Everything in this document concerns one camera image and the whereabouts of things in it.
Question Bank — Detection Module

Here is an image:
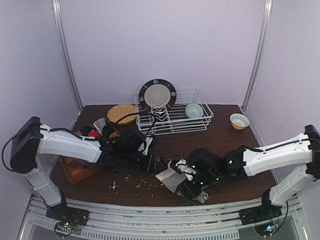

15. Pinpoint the yellow dotted plate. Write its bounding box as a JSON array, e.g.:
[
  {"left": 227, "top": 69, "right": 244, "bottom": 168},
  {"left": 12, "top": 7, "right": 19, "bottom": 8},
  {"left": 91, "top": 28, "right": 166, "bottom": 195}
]
[{"left": 107, "top": 104, "right": 137, "bottom": 125}]

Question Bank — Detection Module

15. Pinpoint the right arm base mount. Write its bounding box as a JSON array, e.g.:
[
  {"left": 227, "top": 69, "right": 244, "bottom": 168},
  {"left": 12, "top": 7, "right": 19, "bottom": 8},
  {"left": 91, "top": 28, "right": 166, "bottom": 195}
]
[{"left": 239, "top": 189, "right": 282, "bottom": 237}]

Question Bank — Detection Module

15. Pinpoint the white wire dish rack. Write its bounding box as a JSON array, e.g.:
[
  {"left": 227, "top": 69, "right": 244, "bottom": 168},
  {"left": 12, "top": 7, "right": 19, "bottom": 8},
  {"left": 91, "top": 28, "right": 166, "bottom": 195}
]
[{"left": 134, "top": 89, "right": 214, "bottom": 135}]

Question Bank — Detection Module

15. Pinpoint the black rimmed grey plate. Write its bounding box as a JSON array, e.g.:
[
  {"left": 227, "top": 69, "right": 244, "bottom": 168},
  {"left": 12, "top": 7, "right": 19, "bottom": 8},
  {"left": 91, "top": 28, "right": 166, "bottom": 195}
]
[{"left": 138, "top": 78, "right": 177, "bottom": 111}]

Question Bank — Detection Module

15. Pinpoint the grey rolled sock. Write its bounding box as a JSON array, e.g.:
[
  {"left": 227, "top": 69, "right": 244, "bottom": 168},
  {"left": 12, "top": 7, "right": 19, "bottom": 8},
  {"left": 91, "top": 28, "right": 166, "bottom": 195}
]
[{"left": 93, "top": 117, "right": 107, "bottom": 134}]

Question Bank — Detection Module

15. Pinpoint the yellow patterned white bowl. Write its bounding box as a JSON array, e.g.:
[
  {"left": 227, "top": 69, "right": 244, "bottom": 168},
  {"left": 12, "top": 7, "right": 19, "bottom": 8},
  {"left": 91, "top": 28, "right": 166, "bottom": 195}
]
[{"left": 229, "top": 113, "right": 250, "bottom": 130}]

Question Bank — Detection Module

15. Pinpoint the black white rolled underwear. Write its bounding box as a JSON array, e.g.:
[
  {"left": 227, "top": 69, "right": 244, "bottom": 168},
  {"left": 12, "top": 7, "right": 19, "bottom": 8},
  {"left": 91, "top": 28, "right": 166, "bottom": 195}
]
[{"left": 79, "top": 125, "right": 93, "bottom": 137}]

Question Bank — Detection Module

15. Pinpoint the grey beige sock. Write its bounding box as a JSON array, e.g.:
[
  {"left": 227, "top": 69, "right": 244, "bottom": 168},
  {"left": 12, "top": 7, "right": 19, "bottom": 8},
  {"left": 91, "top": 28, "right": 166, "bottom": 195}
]
[{"left": 155, "top": 159, "right": 209, "bottom": 204}]

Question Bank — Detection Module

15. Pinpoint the red rolled underwear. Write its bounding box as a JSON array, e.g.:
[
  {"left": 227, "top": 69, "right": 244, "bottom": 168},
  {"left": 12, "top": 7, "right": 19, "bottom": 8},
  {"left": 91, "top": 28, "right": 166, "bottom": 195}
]
[{"left": 88, "top": 130, "right": 101, "bottom": 138}]

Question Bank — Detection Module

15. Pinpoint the light blue bowl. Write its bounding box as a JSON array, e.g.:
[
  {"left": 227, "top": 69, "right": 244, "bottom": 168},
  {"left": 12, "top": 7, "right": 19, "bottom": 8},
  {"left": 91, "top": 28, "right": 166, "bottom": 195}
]
[{"left": 185, "top": 103, "right": 204, "bottom": 119}]

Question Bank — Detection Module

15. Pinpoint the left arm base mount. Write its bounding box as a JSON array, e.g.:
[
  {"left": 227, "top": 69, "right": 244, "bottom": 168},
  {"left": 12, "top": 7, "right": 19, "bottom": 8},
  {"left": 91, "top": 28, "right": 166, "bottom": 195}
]
[{"left": 43, "top": 197, "right": 90, "bottom": 240}]

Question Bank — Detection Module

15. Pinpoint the aluminium front rail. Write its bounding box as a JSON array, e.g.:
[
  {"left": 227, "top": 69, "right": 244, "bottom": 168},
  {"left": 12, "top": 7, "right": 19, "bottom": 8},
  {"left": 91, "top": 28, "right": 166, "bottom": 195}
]
[{"left": 17, "top": 196, "right": 312, "bottom": 240}]

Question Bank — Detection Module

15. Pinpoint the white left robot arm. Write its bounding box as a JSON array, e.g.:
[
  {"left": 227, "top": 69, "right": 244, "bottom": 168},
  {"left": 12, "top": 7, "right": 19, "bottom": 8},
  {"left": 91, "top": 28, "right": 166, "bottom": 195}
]
[{"left": 1, "top": 116, "right": 168, "bottom": 208}]

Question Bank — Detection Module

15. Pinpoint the right aluminium frame post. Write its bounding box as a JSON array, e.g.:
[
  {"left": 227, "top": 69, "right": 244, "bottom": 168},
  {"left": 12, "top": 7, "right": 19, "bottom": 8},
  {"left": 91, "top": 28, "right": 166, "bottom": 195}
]
[{"left": 241, "top": 0, "right": 273, "bottom": 113}]

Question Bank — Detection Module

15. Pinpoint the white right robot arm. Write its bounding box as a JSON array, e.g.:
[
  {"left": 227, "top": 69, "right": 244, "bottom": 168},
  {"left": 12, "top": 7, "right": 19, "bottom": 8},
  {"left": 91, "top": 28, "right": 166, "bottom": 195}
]
[{"left": 170, "top": 124, "right": 320, "bottom": 212}]

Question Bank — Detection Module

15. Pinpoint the left aluminium frame post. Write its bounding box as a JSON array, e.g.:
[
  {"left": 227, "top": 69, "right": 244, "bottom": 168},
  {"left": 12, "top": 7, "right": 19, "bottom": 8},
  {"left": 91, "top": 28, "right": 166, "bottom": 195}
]
[{"left": 51, "top": 0, "right": 84, "bottom": 112}]

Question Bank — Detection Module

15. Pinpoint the aluminium frame post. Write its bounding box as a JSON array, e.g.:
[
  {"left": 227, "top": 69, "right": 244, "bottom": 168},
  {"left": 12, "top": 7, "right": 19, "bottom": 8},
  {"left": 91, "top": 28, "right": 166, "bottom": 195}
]
[
  {"left": 241, "top": 0, "right": 273, "bottom": 113},
  {"left": 51, "top": 0, "right": 84, "bottom": 112}
]

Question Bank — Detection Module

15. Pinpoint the brown wooden organizer box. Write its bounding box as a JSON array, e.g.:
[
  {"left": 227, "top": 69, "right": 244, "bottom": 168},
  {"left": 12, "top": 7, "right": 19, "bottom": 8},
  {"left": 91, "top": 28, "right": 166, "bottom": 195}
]
[{"left": 59, "top": 117, "right": 120, "bottom": 185}]

